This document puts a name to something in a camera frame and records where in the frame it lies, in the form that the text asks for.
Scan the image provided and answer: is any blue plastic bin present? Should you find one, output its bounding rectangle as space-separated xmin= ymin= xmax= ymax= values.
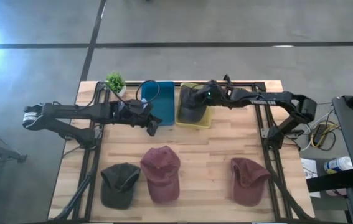
xmin=140 ymin=80 xmax=176 ymax=126

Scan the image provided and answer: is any white cable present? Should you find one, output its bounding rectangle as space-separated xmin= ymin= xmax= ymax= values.
xmin=299 ymin=111 xmax=333 ymax=152

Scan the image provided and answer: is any white paper sheet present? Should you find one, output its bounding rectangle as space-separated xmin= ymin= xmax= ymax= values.
xmin=300 ymin=157 xmax=321 ymax=198

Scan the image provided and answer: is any yellow cable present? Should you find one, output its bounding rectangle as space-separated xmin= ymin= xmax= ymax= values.
xmin=309 ymin=122 xmax=341 ymax=149

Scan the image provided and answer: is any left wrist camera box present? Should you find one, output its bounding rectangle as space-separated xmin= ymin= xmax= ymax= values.
xmin=128 ymin=98 xmax=149 ymax=110

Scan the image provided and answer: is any black baseball cap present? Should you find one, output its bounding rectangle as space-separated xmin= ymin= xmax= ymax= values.
xmin=178 ymin=86 xmax=209 ymax=124

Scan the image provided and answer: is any yellow plastic bin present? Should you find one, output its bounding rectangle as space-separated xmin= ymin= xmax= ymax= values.
xmin=175 ymin=82 xmax=214 ymax=129

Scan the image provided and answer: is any black aluminium table frame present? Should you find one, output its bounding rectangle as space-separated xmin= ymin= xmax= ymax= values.
xmin=47 ymin=80 xmax=316 ymax=223

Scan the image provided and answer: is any white and blue can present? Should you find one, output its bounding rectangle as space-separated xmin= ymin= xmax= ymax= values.
xmin=322 ymin=156 xmax=353 ymax=175

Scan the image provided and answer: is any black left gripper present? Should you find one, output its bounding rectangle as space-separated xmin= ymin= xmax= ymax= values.
xmin=122 ymin=99 xmax=163 ymax=137

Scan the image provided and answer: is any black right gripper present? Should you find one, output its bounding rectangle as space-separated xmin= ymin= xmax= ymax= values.
xmin=184 ymin=80 xmax=227 ymax=106

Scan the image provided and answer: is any black power box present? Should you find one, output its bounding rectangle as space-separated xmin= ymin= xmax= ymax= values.
xmin=314 ymin=124 xmax=330 ymax=144

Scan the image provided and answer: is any black flat bar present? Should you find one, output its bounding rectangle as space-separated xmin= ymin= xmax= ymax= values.
xmin=305 ymin=169 xmax=353 ymax=193

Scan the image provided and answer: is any small plant in white pot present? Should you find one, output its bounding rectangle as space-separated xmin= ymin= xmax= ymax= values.
xmin=105 ymin=72 xmax=128 ymax=98

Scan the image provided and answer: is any black looped cable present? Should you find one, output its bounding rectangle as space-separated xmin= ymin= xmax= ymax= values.
xmin=135 ymin=79 xmax=161 ymax=104

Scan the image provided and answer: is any maroon baseball cap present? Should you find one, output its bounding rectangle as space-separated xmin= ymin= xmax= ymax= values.
xmin=230 ymin=157 xmax=271 ymax=207
xmin=139 ymin=145 xmax=182 ymax=205

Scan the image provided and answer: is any dark olive baseball cap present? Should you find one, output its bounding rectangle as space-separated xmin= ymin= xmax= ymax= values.
xmin=100 ymin=162 xmax=142 ymax=210

